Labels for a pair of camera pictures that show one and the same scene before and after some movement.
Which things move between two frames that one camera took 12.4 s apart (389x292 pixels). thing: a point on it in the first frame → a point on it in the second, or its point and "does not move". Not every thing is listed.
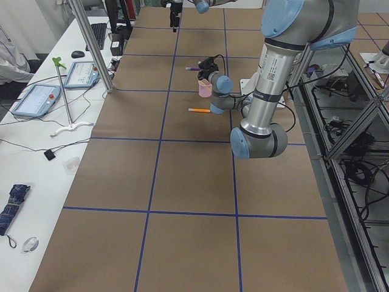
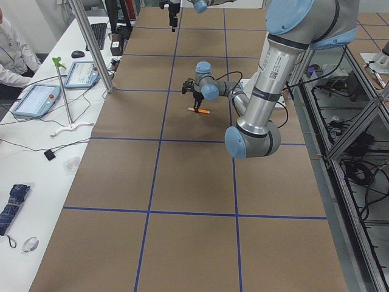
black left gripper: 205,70 → 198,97
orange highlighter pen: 198,110 does not move
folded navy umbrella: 16,197 does not move
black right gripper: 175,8 does not move
